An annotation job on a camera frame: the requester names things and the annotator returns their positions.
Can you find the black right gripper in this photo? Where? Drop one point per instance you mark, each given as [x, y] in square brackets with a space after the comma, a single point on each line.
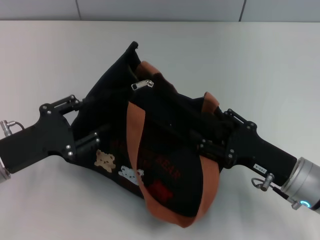
[260, 152]

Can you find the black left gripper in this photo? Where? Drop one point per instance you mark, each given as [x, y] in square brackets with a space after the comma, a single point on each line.
[47, 135]

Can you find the silver zipper pull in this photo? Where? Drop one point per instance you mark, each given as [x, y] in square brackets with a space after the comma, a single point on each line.
[140, 85]

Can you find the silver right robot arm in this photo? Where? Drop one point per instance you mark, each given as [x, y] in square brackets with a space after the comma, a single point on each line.
[303, 182]

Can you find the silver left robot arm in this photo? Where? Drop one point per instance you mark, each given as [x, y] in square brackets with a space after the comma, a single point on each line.
[3, 175]

